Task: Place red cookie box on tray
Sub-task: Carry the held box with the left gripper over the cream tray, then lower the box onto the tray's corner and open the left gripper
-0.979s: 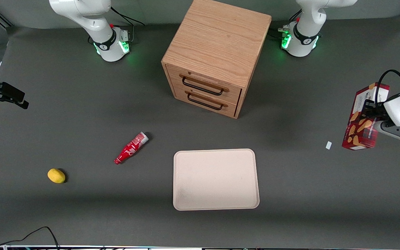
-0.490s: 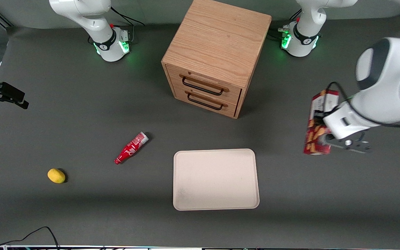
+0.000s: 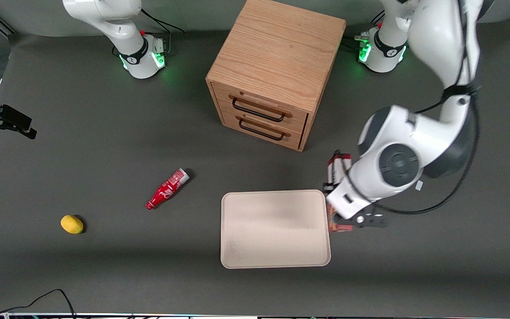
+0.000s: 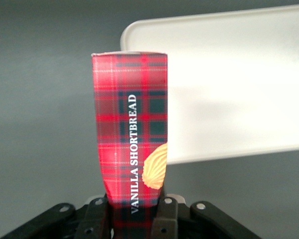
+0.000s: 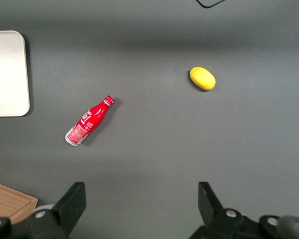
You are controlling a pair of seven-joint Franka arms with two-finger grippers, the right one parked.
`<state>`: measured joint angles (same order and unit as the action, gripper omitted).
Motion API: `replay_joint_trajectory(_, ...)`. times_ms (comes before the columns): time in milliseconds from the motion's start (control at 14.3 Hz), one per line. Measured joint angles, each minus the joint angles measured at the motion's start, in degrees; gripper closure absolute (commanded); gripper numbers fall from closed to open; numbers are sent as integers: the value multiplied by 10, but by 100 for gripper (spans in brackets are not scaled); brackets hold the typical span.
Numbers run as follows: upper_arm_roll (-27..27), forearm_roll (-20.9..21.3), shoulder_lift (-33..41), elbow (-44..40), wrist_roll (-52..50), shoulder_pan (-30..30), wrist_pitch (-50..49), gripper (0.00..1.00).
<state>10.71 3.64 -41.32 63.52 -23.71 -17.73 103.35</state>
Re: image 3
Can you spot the red cookie box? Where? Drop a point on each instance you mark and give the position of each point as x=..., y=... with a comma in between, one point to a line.
x=341, y=166

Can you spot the yellow lemon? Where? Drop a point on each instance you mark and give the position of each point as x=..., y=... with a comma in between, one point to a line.
x=71, y=224

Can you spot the wooden drawer cabinet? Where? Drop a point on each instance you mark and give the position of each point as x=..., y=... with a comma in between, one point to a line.
x=277, y=48

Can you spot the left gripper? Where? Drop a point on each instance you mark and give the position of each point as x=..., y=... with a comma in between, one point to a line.
x=337, y=217

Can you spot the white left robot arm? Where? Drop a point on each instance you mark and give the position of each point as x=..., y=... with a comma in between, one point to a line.
x=414, y=146

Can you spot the red cola bottle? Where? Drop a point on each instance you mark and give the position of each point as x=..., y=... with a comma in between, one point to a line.
x=166, y=189

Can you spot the wooden drawer front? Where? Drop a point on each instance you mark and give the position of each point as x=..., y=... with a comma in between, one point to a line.
x=297, y=118
x=292, y=138

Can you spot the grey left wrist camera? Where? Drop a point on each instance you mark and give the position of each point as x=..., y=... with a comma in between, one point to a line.
x=368, y=220

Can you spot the small white paper scrap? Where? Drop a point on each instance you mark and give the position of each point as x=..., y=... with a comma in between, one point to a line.
x=419, y=185

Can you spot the beige rectangular tray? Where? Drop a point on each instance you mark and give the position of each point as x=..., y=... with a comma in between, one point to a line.
x=275, y=230

